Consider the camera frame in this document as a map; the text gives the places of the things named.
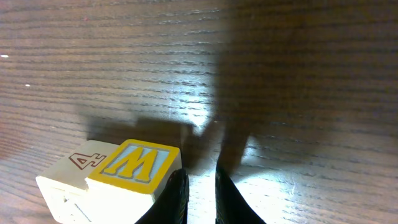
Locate yellow M airplane block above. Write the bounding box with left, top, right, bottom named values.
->
left=84, top=139, right=182, bottom=224

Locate yellow K block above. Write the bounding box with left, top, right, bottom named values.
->
left=35, top=140, right=118, bottom=223

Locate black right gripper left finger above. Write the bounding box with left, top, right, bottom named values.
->
left=136, top=169, right=189, bottom=224

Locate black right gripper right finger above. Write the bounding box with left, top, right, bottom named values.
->
left=215, top=166, right=266, bottom=224

